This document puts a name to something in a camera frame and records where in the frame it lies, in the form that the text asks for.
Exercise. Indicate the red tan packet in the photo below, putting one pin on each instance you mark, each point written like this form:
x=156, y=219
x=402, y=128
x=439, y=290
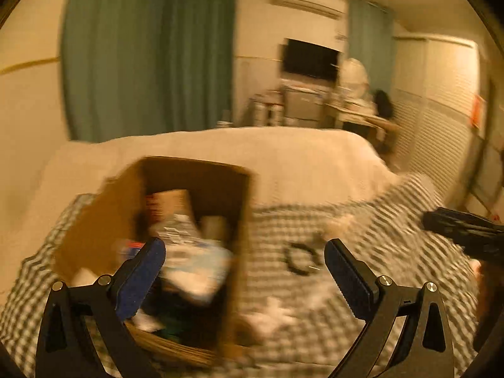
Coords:
x=173, y=202

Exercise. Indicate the white round mirror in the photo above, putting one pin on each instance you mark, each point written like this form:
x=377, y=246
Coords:
x=354, y=78

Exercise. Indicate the checked blanket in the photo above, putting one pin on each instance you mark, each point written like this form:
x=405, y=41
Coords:
x=315, y=338

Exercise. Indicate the person's right forearm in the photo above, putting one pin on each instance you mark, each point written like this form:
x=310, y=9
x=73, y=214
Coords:
x=488, y=299

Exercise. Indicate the narrow green curtain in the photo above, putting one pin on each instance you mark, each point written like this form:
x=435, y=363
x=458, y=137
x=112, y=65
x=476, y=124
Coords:
x=370, y=43

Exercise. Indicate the white louvred wardrobe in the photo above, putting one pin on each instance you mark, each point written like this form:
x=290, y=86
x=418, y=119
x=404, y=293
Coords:
x=433, y=118

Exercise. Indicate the cluttered wooden desk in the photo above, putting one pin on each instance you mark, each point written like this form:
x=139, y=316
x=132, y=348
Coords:
x=362, y=118

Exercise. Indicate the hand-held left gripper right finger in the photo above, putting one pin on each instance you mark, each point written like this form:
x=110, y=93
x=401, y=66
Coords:
x=348, y=277

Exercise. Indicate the grey cabinet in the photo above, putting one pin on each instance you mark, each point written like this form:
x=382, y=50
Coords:
x=303, y=106

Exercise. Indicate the black hair band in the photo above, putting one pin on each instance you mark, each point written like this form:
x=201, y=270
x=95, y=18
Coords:
x=287, y=260

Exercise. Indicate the white air conditioner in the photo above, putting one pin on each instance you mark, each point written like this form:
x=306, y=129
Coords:
x=305, y=2

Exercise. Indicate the white blanket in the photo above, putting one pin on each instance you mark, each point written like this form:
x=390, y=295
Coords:
x=299, y=165

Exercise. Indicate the orange door sign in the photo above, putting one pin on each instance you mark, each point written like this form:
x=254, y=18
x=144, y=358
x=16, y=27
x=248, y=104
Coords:
x=477, y=112

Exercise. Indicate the wide green curtain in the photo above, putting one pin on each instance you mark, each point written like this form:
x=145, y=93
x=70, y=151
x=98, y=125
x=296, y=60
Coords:
x=149, y=55

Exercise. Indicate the room door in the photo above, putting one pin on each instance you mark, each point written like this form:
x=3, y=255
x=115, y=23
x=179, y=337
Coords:
x=488, y=153

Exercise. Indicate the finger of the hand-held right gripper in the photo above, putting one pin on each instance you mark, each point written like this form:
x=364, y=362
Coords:
x=468, y=216
x=449, y=228

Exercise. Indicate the black wall television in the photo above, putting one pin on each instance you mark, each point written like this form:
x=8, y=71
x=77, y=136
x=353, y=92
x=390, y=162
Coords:
x=311, y=59

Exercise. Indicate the black bag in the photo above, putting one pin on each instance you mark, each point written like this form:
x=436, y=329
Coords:
x=384, y=104

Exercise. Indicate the small white stand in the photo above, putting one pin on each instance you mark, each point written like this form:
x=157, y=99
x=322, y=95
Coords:
x=267, y=112

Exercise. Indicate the crumpled white tissue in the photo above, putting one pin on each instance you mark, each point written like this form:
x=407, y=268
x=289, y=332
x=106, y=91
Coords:
x=273, y=313

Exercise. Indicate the brown cardboard box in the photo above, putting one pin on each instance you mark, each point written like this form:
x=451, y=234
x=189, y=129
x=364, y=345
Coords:
x=236, y=267

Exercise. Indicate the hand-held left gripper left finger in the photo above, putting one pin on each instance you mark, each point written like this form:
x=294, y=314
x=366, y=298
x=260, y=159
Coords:
x=143, y=271

